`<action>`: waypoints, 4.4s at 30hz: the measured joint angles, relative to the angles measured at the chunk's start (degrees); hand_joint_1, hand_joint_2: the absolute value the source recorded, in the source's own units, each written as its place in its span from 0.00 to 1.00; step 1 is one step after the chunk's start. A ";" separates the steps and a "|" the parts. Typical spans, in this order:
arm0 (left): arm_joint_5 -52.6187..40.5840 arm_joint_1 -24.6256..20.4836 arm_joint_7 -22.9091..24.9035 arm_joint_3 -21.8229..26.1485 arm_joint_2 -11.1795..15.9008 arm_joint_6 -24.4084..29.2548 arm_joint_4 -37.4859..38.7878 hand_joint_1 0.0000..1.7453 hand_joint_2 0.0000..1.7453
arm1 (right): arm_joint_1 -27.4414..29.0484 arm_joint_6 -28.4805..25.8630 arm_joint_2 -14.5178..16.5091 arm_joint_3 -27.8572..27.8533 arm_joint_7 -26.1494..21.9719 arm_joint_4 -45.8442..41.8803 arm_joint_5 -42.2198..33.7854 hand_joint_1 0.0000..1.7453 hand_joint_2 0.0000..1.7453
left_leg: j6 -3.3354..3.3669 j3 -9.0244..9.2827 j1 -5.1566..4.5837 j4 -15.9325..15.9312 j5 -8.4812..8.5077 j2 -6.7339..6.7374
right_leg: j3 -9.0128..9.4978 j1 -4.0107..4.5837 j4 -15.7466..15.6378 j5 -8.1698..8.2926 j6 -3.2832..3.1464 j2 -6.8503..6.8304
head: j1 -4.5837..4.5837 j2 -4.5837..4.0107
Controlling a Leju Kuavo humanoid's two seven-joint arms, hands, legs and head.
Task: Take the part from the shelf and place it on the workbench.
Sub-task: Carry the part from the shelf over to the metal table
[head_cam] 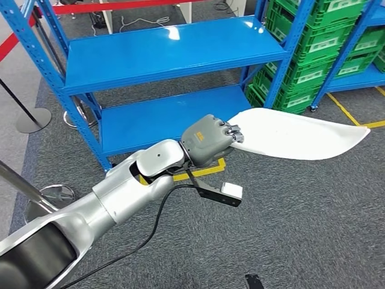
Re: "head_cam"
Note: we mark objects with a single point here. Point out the chrome stanchion post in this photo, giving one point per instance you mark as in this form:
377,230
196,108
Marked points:
57,195

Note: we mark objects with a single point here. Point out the dark stanchion with chrome base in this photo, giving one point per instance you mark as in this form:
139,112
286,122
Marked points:
71,119

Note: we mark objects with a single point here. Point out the white curved plastic part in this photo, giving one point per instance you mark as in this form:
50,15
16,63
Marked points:
294,135

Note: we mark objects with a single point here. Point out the black stanchion post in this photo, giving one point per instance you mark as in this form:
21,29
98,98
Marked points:
35,119

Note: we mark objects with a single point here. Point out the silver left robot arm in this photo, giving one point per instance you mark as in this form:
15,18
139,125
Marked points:
126,195

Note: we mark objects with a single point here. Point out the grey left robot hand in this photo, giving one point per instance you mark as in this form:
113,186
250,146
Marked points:
204,139

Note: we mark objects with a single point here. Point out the white table leg panel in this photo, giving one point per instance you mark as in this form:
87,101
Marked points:
184,11
106,16
237,6

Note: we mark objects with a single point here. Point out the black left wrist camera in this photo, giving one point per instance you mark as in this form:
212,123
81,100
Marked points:
216,195

